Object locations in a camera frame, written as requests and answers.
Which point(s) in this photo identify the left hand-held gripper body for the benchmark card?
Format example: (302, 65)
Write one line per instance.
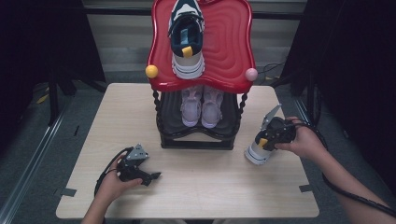
(132, 165)

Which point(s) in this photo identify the person's right hand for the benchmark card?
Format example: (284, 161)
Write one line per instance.
(306, 143)

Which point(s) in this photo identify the dark curtain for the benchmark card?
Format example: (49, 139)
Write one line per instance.
(40, 40)
(351, 62)

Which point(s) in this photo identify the black metal stand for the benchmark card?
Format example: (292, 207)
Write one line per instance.
(53, 99)

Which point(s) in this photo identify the dark tape strip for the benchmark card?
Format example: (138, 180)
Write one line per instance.
(67, 192)
(306, 188)

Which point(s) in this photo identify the yellow tape piece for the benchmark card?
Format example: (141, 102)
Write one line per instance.
(42, 99)

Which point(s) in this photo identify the metal floor rail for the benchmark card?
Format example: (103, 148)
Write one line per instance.
(330, 211)
(34, 168)

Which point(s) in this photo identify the purple sandal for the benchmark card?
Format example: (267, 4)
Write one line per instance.
(212, 107)
(190, 107)

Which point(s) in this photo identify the navy and white sneaker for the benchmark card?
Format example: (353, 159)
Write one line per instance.
(186, 40)
(257, 154)

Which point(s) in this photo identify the red and black shoe rack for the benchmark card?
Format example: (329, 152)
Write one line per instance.
(224, 46)

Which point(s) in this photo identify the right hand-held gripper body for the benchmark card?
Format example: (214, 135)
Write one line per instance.
(281, 130)

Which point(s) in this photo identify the person's left hand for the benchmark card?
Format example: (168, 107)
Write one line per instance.
(113, 188)

